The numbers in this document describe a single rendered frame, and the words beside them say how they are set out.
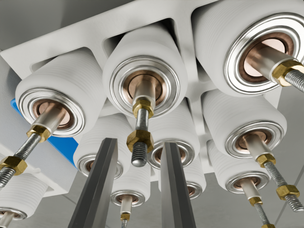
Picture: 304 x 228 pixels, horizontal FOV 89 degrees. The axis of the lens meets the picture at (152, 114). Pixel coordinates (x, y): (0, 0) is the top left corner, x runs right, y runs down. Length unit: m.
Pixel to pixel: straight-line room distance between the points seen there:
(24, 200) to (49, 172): 0.08
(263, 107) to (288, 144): 0.57
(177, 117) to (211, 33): 0.12
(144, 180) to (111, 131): 0.14
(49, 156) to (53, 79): 0.36
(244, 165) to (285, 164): 0.60
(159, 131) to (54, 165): 0.39
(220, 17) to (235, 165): 0.23
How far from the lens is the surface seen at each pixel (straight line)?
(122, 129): 0.29
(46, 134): 0.20
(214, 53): 0.17
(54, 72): 0.21
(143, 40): 0.17
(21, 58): 0.30
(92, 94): 0.21
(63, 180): 0.57
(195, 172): 0.32
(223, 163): 0.33
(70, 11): 0.44
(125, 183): 0.34
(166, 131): 0.22
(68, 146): 0.55
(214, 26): 0.19
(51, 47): 0.27
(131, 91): 0.17
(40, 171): 0.52
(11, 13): 0.51
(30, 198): 0.54
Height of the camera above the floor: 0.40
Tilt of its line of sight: 52 degrees down
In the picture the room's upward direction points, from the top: 179 degrees counter-clockwise
